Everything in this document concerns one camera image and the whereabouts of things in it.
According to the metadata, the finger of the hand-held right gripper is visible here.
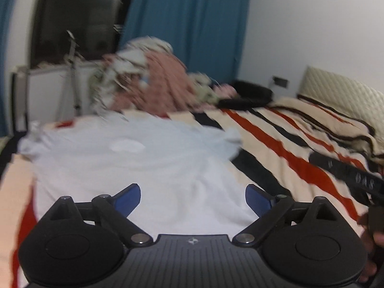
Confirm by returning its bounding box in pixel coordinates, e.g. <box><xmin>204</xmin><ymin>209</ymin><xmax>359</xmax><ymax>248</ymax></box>
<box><xmin>308</xmin><ymin>151</ymin><xmax>352</xmax><ymax>177</ymax></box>

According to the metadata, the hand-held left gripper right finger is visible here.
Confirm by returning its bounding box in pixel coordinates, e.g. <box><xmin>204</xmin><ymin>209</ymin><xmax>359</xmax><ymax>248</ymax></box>
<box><xmin>232</xmin><ymin>184</ymin><xmax>350</xmax><ymax>246</ymax></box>

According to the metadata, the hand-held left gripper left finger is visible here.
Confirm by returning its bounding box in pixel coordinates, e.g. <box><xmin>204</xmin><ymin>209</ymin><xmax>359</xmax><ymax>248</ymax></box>
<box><xmin>45</xmin><ymin>183</ymin><xmax>153</xmax><ymax>246</ymax></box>

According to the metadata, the white t-shirt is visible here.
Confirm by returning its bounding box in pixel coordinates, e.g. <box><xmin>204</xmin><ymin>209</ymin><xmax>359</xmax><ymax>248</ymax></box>
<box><xmin>17</xmin><ymin>110</ymin><xmax>265</xmax><ymax>238</ymax></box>

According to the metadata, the person's right hand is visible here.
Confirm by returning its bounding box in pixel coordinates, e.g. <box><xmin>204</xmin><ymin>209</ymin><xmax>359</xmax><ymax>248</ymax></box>
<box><xmin>356</xmin><ymin>212</ymin><xmax>384</xmax><ymax>284</ymax></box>

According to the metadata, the red black striped blanket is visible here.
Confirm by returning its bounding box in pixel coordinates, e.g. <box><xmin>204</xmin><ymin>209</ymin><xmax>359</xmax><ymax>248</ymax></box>
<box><xmin>0</xmin><ymin>95</ymin><xmax>384</xmax><ymax>288</ymax></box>

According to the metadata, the black armchair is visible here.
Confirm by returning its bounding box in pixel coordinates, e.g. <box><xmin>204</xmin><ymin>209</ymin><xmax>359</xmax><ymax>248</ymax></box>
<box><xmin>217</xmin><ymin>79</ymin><xmax>274</xmax><ymax>109</ymax></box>

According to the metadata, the green patterned blanket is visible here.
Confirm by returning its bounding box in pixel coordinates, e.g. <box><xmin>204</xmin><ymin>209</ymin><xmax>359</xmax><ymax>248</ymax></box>
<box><xmin>88</xmin><ymin>66</ymin><xmax>112</xmax><ymax>115</ymax></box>

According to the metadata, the small pink garment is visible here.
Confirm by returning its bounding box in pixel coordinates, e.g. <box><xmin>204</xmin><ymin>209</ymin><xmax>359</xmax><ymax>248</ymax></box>
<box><xmin>213</xmin><ymin>84</ymin><xmax>238</xmax><ymax>98</ymax></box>

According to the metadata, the cream crumpled cloth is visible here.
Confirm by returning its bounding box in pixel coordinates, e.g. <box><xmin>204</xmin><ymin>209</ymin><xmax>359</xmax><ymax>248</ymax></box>
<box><xmin>188</xmin><ymin>72</ymin><xmax>220</xmax><ymax>104</ymax></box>

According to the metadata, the pink fluffy blanket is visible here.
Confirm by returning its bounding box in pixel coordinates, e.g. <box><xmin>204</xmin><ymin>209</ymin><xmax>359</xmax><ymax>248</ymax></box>
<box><xmin>103</xmin><ymin>49</ymin><xmax>199</xmax><ymax>118</ymax></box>

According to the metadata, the standing garment steamer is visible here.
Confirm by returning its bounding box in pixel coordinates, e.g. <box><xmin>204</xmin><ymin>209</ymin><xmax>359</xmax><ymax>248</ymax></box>
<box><xmin>57</xmin><ymin>30</ymin><xmax>84</xmax><ymax>118</ymax></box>

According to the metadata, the light grey hooded jacket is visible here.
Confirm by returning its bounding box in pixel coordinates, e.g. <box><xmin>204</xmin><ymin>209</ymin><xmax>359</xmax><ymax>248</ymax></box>
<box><xmin>113</xmin><ymin>49</ymin><xmax>151</xmax><ymax>76</ymax></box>

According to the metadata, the black and white chair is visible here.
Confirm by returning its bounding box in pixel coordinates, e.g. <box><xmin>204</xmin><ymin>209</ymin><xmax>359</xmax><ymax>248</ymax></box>
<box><xmin>10</xmin><ymin>66</ymin><xmax>32</xmax><ymax>133</ymax></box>

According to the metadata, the beige grey sweatshirt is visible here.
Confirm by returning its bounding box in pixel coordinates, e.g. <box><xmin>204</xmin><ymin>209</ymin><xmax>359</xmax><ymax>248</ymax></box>
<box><xmin>120</xmin><ymin>36</ymin><xmax>175</xmax><ymax>55</ymax></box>

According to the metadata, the blue curtain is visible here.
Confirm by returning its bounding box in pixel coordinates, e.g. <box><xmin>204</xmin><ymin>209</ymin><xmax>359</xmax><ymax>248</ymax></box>
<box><xmin>118</xmin><ymin>0</ymin><xmax>252</xmax><ymax>80</ymax></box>
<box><xmin>0</xmin><ymin>0</ymin><xmax>24</xmax><ymax>138</ymax></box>

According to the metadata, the dark window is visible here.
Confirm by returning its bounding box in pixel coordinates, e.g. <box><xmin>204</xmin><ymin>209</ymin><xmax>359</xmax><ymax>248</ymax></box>
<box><xmin>30</xmin><ymin>0</ymin><xmax>139</xmax><ymax>68</ymax></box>

